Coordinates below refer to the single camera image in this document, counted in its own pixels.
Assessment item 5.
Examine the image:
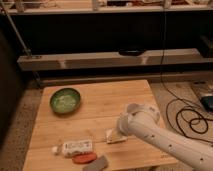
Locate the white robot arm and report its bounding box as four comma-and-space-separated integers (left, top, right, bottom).
117, 103, 213, 171

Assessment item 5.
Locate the green ceramic bowl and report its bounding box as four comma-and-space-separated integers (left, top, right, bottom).
50, 88, 81, 114

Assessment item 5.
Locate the white paper cup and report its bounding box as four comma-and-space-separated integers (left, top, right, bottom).
126, 103, 140, 113

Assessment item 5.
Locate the black object on shelf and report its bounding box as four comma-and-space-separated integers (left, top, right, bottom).
118, 49, 146, 56

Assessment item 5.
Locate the wooden shelf rack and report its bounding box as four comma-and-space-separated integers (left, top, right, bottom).
0, 0, 213, 85

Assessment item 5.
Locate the white labelled bottle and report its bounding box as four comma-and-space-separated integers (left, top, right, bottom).
51, 139, 93, 157

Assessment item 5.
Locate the orange carrot toy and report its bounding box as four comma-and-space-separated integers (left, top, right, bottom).
72, 152, 97, 164

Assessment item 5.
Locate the grey stone block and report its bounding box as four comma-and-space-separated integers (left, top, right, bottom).
82, 156, 108, 171

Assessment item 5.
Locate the dark device on floor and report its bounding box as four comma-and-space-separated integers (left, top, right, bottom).
201, 95, 213, 112

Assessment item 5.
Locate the black floor cable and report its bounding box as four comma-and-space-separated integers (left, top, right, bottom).
160, 6, 213, 145

